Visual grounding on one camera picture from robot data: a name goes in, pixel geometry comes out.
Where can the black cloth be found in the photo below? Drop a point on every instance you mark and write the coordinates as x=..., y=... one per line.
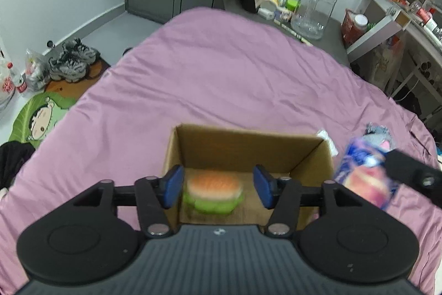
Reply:
x=13, y=160

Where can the green cartoon floor mat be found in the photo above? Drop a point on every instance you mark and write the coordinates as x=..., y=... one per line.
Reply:
x=38, y=118

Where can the brown door mat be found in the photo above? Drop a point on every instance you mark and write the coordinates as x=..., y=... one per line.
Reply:
x=96, y=70

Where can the blue pink snack packet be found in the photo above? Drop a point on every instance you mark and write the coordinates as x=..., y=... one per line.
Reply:
x=364, y=177

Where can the green lid jar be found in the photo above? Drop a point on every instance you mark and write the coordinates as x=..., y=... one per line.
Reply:
x=291, y=4

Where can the clear plastic bag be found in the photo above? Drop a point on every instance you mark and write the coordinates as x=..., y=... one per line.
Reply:
x=34, y=72

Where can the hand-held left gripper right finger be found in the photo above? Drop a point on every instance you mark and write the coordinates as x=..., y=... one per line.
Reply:
x=261, y=188

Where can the grey sneaker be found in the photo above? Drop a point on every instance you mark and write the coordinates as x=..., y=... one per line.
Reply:
x=67, y=68
x=83, y=51

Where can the beige paper bag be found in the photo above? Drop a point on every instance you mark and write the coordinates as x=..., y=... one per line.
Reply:
x=385, y=63

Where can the white desk shelf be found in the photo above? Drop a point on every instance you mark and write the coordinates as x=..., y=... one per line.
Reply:
x=376, y=32

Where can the white red plastic bag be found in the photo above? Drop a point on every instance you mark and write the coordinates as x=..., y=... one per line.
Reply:
x=6, y=84

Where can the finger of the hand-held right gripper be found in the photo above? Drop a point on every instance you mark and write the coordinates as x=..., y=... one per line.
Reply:
x=411, y=172

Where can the burger plush toy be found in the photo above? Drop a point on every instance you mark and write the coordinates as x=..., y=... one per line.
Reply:
x=212, y=193

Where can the brown cardboard box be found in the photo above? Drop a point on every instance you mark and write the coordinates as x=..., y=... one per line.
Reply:
x=238, y=150

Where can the long white stick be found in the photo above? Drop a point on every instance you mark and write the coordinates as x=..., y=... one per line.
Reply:
x=297, y=35

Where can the white plastic wrapper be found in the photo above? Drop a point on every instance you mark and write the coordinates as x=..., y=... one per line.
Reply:
x=328, y=139

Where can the large clear water jug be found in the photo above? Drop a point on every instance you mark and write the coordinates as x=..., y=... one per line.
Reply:
x=314, y=8

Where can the purple bed sheet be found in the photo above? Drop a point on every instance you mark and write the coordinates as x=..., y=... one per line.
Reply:
x=221, y=80

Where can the red plastic basket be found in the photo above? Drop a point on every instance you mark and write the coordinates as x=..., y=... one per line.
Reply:
x=350, y=29

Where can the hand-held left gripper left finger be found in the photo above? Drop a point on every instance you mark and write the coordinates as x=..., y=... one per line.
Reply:
x=174, y=186

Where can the plastic bottle red label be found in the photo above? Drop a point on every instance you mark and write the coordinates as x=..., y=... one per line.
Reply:
x=17, y=80

